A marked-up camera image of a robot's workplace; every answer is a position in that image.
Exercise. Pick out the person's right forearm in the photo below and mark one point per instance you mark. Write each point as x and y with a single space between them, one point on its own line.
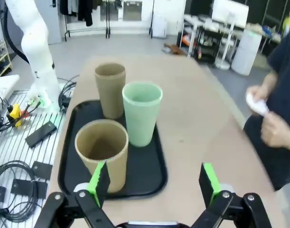
270 82

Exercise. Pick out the brown flat floor piece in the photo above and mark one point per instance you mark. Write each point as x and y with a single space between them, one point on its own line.
174 49

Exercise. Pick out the metal shelf table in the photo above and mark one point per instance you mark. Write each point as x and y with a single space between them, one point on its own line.
206 25

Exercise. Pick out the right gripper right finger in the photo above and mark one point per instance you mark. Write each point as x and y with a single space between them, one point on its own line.
208 185

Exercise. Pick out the person's right hand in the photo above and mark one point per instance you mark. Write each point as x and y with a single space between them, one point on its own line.
258 92

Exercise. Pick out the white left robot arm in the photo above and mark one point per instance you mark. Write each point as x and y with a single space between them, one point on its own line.
38 35

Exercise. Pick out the black flat plate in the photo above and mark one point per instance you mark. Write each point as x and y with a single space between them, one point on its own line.
42 169
28 187

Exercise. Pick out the white cabinet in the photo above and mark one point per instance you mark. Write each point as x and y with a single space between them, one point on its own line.
159 26

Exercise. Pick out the black rectangular power box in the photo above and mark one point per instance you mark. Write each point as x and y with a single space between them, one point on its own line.
41 134

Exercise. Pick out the person in navy t-shirt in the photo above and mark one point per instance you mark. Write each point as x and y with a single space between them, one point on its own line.
284 71

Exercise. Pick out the white floor stand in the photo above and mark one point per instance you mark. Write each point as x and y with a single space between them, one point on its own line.
221 64

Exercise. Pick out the black plastic tray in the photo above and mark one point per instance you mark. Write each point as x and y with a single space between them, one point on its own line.
144 171

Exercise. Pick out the person's left hand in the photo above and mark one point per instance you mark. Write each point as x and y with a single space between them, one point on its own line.
280 135

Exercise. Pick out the mannequin with yellow garment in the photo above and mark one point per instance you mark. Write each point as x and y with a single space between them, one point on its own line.
289 23

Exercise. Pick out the dark hanging clothes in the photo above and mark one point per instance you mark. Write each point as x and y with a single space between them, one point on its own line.
86 12

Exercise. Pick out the yellow emergency stop box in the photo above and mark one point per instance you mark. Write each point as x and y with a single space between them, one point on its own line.
15 112

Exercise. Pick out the aluminium slotted base platform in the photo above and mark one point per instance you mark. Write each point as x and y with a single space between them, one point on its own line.
21 142

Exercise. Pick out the brown cup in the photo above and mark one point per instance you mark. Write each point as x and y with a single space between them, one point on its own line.
116 171
110 99

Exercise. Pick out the light green cup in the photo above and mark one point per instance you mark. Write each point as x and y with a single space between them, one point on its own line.
141 118

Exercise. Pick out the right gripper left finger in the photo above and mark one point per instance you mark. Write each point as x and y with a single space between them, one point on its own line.
97 187

